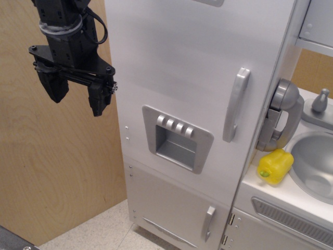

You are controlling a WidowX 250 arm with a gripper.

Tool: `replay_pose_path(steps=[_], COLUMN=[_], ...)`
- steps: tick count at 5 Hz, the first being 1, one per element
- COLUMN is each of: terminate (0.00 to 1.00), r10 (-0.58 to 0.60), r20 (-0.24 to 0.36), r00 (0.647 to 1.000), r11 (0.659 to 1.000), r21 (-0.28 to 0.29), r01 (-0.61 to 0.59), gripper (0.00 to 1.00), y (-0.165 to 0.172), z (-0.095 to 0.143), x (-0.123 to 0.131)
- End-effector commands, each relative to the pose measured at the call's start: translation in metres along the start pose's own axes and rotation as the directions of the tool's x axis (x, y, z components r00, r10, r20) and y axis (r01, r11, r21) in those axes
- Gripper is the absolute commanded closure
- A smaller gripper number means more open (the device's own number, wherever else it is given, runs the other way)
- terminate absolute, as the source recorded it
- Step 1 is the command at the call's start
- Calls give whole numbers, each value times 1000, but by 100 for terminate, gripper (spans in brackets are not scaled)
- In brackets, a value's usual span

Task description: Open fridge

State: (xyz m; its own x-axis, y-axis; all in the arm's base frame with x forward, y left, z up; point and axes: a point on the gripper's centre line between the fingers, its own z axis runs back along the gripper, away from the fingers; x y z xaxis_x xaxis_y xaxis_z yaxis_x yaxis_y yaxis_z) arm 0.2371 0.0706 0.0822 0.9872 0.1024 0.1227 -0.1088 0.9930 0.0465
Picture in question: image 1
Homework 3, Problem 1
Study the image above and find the silver fridge door handle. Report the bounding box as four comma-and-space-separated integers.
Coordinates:
223, 67, 251, 143

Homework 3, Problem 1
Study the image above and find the silver lower door handle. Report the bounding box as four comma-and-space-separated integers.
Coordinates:
201, 206, 216, 242

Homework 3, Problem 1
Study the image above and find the silver toy sink basin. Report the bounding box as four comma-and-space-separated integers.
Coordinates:
286, 132, 332, 204

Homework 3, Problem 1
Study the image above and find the grey toy faucet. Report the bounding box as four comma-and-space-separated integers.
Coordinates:
301, 88, 332, 130

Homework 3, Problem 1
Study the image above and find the white toy fridge door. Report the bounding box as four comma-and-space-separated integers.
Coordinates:
105, 1, 296, 206

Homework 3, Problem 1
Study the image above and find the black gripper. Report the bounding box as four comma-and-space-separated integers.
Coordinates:
29, 24, 116, 117

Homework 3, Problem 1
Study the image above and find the grey oven vent panel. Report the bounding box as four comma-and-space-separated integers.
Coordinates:
251, 197, 332, 248

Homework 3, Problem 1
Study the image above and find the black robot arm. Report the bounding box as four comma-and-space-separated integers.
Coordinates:
29, 1, 117, 117

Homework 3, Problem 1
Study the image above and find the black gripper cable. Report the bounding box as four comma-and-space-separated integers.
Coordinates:
84, 6, 109, 45

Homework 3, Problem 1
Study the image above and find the white lower freezer door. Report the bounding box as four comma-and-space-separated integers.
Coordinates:
124, 162, 228, 249

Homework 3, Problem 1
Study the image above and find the grey ice dispenser panel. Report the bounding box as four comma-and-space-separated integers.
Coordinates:
142, 105, 214, 174

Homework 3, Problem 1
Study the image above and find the grey toy wall phone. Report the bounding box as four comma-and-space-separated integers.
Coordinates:
256, 79, 304, 152

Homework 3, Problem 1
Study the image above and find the black equipment corner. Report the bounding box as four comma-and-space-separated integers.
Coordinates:
1, 226, 40, 250

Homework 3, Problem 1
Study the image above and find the grey top door badge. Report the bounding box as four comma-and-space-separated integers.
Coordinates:
194, 0, 224, 7

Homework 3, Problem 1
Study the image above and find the yellow toy bell pepper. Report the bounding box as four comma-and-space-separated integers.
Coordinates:
257, 149, 294, 185

